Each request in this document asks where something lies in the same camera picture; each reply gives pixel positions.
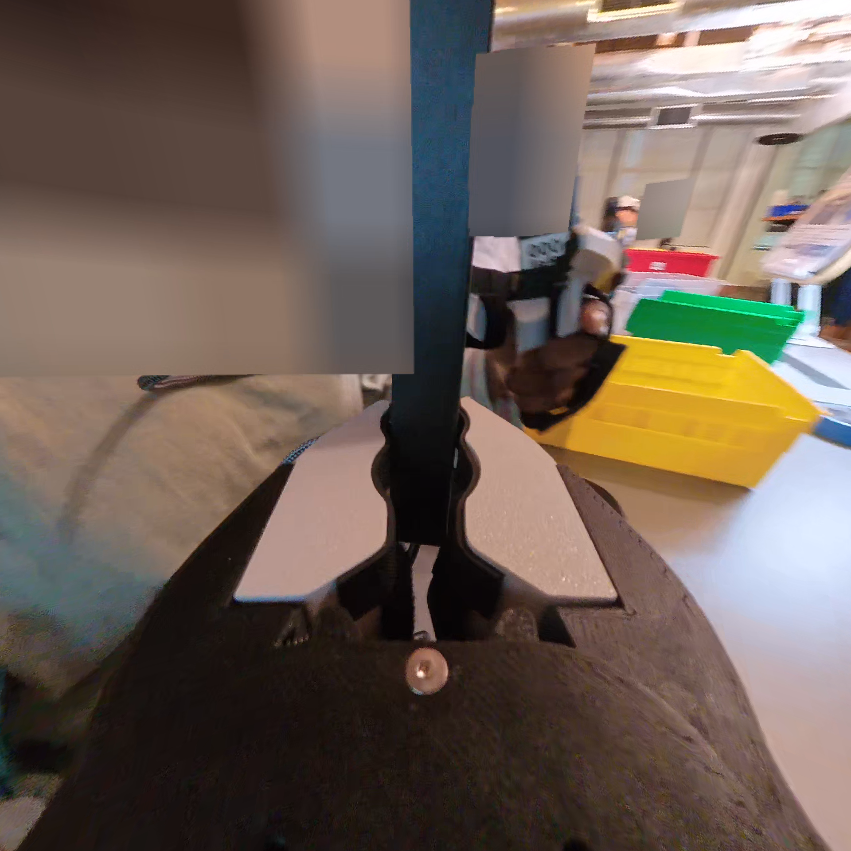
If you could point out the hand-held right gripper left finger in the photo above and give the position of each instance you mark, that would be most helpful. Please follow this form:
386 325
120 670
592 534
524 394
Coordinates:
326 525

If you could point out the yellow plastic bin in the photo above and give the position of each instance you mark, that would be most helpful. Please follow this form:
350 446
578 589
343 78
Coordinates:
698 412

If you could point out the person's left hand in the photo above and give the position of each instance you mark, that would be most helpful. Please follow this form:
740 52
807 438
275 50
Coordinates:
552 375

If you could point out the printed instruction sheet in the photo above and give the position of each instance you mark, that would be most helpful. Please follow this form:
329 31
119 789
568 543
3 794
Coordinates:
811 243

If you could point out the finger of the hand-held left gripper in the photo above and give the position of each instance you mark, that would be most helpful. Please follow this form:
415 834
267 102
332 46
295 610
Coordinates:
602 256

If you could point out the black multi-port usb hub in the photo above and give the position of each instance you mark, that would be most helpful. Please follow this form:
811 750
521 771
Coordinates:
439 199

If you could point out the red plastic bin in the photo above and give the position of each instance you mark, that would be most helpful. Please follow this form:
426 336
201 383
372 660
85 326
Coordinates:
671 260

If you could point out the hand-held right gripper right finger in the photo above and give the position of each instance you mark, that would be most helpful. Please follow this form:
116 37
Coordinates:
532 525

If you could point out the person's beige sweatshirt torso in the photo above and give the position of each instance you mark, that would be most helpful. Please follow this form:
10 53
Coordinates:
133 498

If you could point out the green plastic bin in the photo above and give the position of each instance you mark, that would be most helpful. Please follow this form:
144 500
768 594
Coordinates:
705 326

